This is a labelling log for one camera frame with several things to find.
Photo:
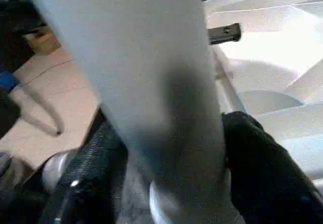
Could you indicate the small brown cardboard box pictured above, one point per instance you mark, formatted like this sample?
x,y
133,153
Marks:
x,y
43,40

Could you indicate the white plastic table leg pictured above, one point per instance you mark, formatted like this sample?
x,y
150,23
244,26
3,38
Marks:
x,y
138,57

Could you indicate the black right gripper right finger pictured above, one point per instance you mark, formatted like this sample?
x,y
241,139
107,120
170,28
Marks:
x,y
272,173

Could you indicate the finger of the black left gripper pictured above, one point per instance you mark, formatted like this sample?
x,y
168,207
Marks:
x,y
224,33

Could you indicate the white plastic table top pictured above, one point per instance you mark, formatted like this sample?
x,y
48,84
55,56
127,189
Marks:
x,y
277,70

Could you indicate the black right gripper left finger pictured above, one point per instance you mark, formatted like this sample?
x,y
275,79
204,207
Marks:
x,y
83,178

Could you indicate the blue floor box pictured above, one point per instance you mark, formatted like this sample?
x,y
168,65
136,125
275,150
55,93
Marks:
x,y
7,80

